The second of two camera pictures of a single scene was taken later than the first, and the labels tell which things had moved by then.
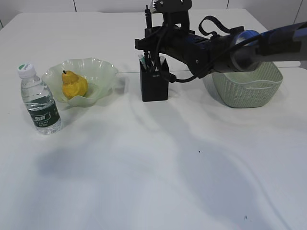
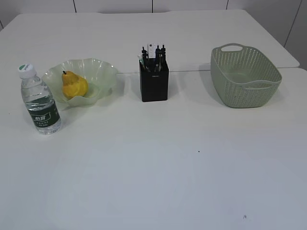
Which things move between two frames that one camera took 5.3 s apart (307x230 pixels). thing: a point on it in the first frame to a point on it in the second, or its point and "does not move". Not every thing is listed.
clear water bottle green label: x=40 y=101 does not move
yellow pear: x=73 y=85 does not move
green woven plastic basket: x=249 y=89 does not move
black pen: x=148 y=17 to x=163 y=64
